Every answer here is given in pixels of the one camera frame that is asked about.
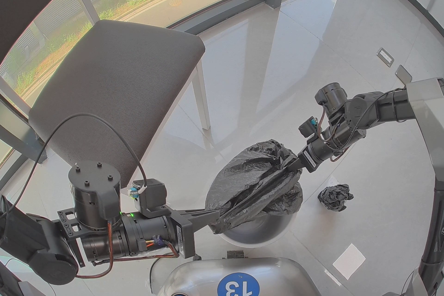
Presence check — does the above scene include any white trash bin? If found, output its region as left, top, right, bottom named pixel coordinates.
left=222, top=210, right=297, bottom=249

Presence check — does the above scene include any dark grey padded chair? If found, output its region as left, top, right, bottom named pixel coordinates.
left=0, top=0, right=212, bottom=186

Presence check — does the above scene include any crumpled black plastic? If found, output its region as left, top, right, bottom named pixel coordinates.
left=317, top=184, right=354, bottom=213

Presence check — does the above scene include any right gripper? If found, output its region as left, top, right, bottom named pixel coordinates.
left=284, top=136, right=343, bottom=174

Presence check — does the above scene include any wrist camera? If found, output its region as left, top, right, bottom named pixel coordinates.
left=129, top=178, right=175, bottom=219
left=298, top=116, right=319, bottom=140

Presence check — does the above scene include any black cable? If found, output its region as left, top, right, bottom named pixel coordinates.
left=148, top=253, right=203, bottom=292
left=5, top=114, right=146, bottom=219

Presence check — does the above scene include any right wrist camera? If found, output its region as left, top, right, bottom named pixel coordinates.
left=298, top=116, right=319, bottom=140

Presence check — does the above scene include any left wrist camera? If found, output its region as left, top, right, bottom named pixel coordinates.
left=129, top=178, right=175, bottom=219

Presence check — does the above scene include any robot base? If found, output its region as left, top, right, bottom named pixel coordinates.
left=147, top=256, right=321, bottom=296

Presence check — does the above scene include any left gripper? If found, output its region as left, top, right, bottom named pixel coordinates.
left=121, top=209, right=221, bottom=260

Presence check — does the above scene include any black plastic bag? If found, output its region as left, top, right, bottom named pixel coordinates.
left=205, top=139, right=304, bottom=235

